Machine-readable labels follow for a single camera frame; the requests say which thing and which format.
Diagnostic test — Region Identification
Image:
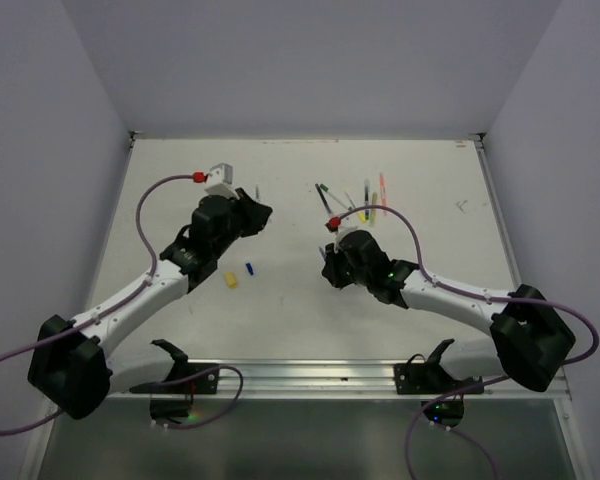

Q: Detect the yellow pen cap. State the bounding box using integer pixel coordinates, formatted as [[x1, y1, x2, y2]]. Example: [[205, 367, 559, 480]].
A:
[[224, 272, 239, 289]]

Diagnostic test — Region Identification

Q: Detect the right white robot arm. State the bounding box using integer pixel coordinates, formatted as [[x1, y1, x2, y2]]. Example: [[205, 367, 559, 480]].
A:
[[322, 230, 575, 394]]

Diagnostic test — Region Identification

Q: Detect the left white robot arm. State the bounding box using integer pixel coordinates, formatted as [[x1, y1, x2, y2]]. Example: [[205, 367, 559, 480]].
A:
[[28, 189, 273, 420]]

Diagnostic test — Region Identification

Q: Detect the purple pen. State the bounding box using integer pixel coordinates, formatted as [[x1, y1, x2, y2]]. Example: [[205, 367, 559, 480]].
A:
[[314, 183, 333, 218]]

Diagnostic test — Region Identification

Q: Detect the green capped white marker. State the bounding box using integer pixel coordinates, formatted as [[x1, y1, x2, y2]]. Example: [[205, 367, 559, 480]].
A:
[[319, 183, 349, 210]]

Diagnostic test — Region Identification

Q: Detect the olive yellow highlighter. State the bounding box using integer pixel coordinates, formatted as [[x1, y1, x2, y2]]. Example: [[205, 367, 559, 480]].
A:
[[369, 191, 378, 227]]

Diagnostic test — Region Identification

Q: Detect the orange highlighter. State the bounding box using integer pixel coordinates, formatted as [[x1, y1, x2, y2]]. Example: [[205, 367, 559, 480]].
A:
[[379, 172, 387, 207]]

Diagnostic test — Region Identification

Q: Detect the dark green clear highlighter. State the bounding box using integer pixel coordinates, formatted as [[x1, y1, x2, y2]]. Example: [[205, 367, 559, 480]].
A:
[[363, 178, 371, 222]]

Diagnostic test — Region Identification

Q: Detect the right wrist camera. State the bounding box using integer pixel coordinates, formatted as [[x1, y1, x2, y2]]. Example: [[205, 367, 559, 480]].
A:
[[334, 226, 359, 249]]

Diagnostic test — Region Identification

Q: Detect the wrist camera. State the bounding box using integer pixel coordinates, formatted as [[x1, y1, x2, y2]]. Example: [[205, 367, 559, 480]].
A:
[[334, 226, 359, 249], [204, 163, 237, 198]]

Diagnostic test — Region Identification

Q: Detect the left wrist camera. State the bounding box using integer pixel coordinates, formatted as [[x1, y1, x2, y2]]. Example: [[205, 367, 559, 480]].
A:
[[204, 163, 237, 198]]

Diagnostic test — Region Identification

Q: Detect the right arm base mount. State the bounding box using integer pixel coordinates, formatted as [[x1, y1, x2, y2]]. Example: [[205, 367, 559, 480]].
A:
[[393, 339, 484, 429]]

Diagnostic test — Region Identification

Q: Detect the aluminium rail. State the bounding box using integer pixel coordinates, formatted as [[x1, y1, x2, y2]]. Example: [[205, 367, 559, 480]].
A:
[[104, 357, 571, 401]]

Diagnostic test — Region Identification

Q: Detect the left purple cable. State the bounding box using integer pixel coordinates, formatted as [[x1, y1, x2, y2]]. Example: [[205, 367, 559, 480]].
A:
[[0, 172, 206, 436]]

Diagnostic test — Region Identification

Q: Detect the purple cable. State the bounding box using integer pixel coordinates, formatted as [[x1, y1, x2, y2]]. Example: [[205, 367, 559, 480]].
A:
[[327, 204, 600, 480], [0, 172, 206, 436]]

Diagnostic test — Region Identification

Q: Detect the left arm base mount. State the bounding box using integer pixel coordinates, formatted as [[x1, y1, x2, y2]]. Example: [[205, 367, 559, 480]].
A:
[[129, 339, 219, 428]]

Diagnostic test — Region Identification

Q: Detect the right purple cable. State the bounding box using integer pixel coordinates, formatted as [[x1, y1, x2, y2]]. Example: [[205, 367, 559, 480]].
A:
[[327, 204, 600, 480]]

